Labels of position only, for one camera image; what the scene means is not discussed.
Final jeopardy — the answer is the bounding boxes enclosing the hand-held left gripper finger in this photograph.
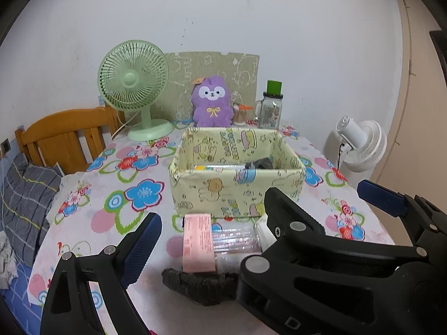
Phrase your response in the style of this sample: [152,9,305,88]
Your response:
[40,212,163,335]

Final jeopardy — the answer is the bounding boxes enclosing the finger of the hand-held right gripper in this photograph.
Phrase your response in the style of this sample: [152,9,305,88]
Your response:
[357,179,447,263]
[239,186,423,306]

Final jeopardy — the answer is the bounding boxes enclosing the white tissue pack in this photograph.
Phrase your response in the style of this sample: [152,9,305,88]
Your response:
[254,214,277,249]

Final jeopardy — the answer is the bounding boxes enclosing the clear plastic packet red stripes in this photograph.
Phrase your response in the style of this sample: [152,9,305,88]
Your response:
[211,225,263,273]

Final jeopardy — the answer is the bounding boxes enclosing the pink packet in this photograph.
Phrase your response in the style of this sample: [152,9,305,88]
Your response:
[182,214,217,273]

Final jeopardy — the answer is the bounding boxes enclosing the cartoon printed fabric storage box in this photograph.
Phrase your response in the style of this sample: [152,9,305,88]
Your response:
[169,127,307,221]

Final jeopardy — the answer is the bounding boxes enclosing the white standing fan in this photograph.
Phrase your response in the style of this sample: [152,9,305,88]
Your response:
[336,115,387,174]

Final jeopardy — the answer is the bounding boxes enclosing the dark cloth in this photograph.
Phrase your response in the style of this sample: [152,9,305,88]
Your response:
[244,158,276,170]

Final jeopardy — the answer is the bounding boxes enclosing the floral tablecloth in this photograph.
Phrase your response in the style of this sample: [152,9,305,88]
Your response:
[27,120,397,335]

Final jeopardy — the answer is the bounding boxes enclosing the beige door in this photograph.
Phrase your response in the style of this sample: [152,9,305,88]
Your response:
[371,0,447,247]

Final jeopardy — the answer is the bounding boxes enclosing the glass jar mug green lid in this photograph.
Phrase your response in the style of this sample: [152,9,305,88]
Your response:
[254,80,284,130]

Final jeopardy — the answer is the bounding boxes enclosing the cotton swab jar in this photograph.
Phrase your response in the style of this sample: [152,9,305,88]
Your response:
[232,101,254,127]

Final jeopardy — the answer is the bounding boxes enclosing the grey plaid pillow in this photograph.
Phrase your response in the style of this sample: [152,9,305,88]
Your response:
[2,153,65,266]

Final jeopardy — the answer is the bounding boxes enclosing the purple plush toy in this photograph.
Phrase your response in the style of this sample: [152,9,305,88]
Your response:
[191,76,234,128]

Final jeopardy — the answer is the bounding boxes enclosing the blue bed sheet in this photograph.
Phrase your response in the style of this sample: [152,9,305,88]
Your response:
[0,262,44,325]

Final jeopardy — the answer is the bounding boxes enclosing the white crumpled cloth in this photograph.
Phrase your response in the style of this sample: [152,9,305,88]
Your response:
[0,232,19,288]

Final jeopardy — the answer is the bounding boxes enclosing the wooden bed headboard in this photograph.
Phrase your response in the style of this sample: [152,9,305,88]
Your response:
[15,106,126,175]

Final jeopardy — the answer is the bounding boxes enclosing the olive cartoon printed board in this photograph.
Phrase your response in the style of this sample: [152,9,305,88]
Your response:
[164,52,261,123]

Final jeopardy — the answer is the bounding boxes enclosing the green desk fan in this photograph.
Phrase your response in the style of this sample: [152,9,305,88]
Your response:
[97,40,173,142]

